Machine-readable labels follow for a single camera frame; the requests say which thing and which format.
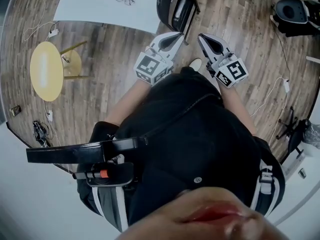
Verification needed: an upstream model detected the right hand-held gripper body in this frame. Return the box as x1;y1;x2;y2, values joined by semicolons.
206;52;249;89

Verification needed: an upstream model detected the small brown box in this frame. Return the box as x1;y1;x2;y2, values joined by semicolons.
9;105;22;117

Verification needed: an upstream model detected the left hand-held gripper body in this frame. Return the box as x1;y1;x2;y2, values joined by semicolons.
134;48;175;86

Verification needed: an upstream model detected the person's left forearm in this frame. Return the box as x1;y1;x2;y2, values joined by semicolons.
104;80;151;125

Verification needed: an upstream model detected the yellow round side table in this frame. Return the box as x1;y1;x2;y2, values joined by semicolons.
29;40;90;102

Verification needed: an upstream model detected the person's face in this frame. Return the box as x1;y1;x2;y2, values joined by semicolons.
116;186;291;240

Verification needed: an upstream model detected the person's black shirt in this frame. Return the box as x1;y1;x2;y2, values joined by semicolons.
76;66;286;232

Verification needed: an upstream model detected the grey white shoulder strap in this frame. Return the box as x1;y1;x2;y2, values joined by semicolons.
250;158;286;216

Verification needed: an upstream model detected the person's right forearm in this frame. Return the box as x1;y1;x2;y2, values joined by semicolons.
219;85;258;136

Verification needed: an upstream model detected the black chest cable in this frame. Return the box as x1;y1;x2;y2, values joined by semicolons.
144;93;223;139

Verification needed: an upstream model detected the person's white shoe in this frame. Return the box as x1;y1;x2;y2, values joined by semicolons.
188;58;203;72

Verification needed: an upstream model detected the plastic-wrapped black office chair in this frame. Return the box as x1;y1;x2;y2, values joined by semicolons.
275;105;320;161

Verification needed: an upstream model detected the glass partition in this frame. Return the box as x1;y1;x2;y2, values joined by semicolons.
0;0;16;125

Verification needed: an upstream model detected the black glossy mount bar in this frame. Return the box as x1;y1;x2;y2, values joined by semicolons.
25;136;149;164

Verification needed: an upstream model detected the black cable bundle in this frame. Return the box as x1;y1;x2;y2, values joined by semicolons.
31;120;52;148

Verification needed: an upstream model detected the black device with orange ring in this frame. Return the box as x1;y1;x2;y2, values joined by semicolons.
72;161;136;188

